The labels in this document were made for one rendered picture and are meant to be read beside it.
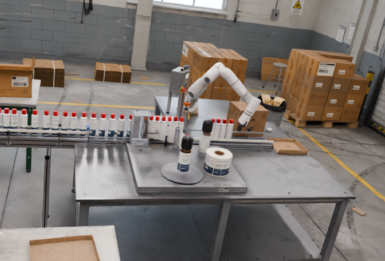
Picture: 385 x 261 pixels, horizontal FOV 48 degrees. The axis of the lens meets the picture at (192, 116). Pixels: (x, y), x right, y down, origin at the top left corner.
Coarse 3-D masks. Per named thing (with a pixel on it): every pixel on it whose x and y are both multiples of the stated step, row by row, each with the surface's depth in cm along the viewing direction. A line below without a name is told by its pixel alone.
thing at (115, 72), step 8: (96, 64) 798; (104, 64) 806; (112, 64) 813; (96, 72) 766; (104, 72) 767; (112, 72) 772; (120, 72) 775; (128, 72) 778; (96, 80) 772; (104, 80) 775; (112, 80) 778; (120, 80) 781; (128, 80) 785
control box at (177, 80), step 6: (174, 72) 348; (180, 72) 346; (186, 72) 354; (174, 78) 349; (180, 78) 347; (174, 84) 351; (180, 84) 349; (186, 84) 362; (174, 90) 352; (180, 90) 352
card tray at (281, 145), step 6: (270, 138) 408; (276, 138) 410; (282, 138) 412; (276, 144) 404; (282, 144) 407; (288, 144) 409; (294, 144) 411; (300, 144) 406; (276, 150) 391; (282, 150) 386; (288, 150) 387; (294, 150) 389; (300, 150) 391; (306, 150) 396
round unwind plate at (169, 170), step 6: (162, 168) 313; (168, 168) 314; (174, 168) 315; (192, 168) 320; (168, 174) 306; (174, 174) 307; (192, 174) 312; (198, 174) 313; (174, 180) 299; (180, 180) 300; (186, 180) 302; (192, 180) 303; (198, 180) 304
